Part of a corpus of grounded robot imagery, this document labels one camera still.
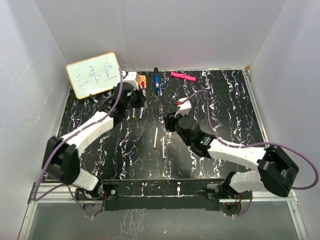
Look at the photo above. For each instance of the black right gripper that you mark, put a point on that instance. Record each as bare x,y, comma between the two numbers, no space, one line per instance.
170,120

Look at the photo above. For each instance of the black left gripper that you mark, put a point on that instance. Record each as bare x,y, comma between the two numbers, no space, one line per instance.
142,99

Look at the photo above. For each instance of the white pen with yellow tip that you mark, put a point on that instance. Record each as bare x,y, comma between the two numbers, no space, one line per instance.
133,113

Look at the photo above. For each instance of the white pen with blue tip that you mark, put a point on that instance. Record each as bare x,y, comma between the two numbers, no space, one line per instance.
141,113

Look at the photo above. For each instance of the white pen with red tip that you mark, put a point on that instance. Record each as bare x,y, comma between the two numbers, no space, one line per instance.
155,139

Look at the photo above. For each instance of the white pen with purple tip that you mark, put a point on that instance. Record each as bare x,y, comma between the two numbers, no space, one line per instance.
143,87

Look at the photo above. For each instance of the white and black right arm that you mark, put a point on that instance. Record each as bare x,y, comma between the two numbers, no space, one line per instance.
271,169

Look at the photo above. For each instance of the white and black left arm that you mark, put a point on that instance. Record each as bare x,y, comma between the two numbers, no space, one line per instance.
62,154

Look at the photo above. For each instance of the white pen with green tip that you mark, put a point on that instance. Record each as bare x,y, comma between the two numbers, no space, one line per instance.
163,148

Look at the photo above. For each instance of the small orange notebook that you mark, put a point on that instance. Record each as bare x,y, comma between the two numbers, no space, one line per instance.
141,77

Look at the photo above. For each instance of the blue stapler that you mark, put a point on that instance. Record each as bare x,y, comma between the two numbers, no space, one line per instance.
156,80

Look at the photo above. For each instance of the pink plastic tool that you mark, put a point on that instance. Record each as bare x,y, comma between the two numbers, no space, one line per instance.
183,76

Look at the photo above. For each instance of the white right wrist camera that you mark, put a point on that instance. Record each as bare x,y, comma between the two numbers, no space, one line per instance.
184,106

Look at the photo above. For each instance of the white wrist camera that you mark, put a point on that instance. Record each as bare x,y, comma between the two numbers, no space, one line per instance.
131,77
184,106

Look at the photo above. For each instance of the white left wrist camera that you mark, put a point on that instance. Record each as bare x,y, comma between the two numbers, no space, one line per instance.
131,77

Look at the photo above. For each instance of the small whiteboard with yellow frame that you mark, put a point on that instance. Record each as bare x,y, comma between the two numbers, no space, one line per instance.
94,75

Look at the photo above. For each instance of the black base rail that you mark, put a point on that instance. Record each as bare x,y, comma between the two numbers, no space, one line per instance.
169,194

